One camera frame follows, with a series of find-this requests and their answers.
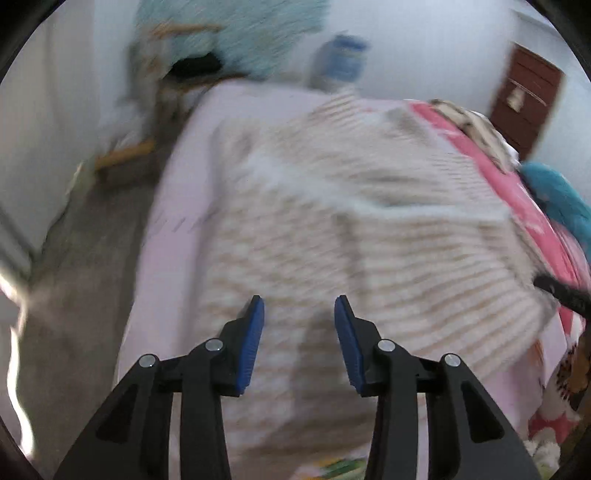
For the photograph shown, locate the brown wooden door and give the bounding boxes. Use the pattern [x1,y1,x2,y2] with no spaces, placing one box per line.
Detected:
[489,42,566,162]

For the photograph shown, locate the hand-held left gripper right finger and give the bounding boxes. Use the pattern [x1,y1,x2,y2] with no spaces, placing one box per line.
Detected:
[334,295,541,480]

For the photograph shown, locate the teal floral hanging cloth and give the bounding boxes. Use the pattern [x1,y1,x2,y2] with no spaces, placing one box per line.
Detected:
[134,0,331,79]

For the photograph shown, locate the beige clothes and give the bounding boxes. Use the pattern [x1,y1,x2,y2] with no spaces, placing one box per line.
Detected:
[429,98,522,174]

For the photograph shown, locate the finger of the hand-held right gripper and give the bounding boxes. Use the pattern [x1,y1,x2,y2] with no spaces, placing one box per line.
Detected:
[533,272,591,320]

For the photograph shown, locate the teal blue cloth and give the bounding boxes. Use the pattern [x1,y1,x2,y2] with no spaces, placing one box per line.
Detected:
[522,161,591,259]

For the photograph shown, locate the black bag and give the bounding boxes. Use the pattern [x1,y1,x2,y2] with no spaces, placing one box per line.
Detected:
[168,54,220,79]

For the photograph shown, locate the wooden chair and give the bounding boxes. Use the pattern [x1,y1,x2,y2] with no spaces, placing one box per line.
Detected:
[95,23,250,185]

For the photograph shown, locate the beige white checked coat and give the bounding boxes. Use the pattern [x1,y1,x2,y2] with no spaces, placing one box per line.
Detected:
[196,90,559,462]

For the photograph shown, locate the pink floral blanket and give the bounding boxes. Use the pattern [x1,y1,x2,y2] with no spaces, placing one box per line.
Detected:
[411,102,591,444]

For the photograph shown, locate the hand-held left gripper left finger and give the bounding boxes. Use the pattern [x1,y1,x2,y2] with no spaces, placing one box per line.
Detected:
[53,295,265,480]

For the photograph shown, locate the blue water dispenser bottle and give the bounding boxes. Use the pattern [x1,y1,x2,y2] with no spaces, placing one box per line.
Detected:
[314,34,370,84]

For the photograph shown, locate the white curtain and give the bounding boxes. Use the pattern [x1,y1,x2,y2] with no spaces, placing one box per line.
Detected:
[0,18,107,287]

